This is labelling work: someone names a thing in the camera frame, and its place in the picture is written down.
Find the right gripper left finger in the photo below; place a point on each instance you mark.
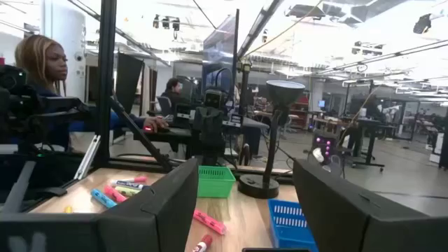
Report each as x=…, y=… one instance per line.
x=157, y=217

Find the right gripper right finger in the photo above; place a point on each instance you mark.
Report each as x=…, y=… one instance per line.
x=350, y=217

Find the dark blue Expo marker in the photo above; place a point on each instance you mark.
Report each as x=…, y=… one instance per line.
x=134, y=185

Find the light green highlighter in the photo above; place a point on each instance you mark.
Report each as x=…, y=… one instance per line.
x=126, y=191

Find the pink cap white marker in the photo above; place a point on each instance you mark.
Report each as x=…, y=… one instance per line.
x=134, y=180

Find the pink highlighter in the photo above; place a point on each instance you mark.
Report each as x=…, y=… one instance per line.
x=209, y=221
x=115, y=194

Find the red Expo marker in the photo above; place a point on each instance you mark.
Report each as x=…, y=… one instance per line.
x=203, y=244

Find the light blue highlighter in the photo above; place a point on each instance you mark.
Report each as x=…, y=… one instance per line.
x=103, y=198

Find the green plastic basket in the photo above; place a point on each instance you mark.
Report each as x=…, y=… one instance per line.
x=215, y=182

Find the blue plastic basket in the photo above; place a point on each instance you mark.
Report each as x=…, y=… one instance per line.
x=287, y=224

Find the yellow cap white marker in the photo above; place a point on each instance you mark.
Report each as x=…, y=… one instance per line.
x=68, y=209

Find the person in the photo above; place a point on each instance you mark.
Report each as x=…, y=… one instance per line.
x=172, y=91
x=45, y=66

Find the grey office chair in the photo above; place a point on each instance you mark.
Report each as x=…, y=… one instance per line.
x=164, y=105

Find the red computer mouse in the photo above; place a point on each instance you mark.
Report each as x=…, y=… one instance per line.
x=148, y=129

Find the black box pink lights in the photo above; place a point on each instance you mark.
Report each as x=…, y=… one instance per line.
x=325, y=145

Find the black desk lamp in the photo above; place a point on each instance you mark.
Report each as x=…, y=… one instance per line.
x=259, y=185

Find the red shelf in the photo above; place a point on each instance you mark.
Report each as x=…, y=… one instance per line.
x=299, y=113

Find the black flat panel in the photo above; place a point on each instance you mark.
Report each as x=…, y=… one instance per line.
x=127, y=80

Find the black standing desk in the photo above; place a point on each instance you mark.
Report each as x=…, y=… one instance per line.
x=365, y=122

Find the black ceiling spotlights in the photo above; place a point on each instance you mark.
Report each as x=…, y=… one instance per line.
x=166, y=22

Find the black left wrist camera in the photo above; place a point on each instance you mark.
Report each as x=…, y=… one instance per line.
x=213, y=98

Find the white metal bracket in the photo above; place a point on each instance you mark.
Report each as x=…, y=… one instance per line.
x=87, y=157

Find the black table-level camera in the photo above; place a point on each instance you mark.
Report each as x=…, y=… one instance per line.
x=24, y=105

